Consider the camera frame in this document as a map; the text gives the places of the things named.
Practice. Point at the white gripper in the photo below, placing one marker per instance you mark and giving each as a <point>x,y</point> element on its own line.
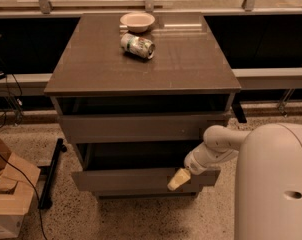
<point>193,162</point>

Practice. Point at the grey drawer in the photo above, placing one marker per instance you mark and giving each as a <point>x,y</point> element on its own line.
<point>138,128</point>
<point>138,169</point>

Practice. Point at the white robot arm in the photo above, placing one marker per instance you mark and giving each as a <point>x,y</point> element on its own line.
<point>268,180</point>

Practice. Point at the grey top drawer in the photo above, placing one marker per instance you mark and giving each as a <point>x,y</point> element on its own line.
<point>138,128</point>

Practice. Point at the grey drawer cabinet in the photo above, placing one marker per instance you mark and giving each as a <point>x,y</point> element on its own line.
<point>188,74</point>

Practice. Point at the open cardboard box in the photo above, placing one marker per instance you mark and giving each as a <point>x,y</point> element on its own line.
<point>18,178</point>

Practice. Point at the black stand leg right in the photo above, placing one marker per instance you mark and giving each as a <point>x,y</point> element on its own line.
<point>238,110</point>

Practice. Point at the black stand leg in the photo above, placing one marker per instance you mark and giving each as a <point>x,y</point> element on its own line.
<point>48,172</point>
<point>238,110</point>

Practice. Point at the black stand leg left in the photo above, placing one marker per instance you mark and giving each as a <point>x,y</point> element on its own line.
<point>48,172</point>

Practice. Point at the green white soda can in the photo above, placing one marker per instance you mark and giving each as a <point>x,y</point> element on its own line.
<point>142,47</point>

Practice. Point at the white bowl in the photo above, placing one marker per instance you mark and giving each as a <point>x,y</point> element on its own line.
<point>137,22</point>

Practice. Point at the black shelf with wires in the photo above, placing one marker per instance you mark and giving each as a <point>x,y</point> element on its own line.
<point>11,98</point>

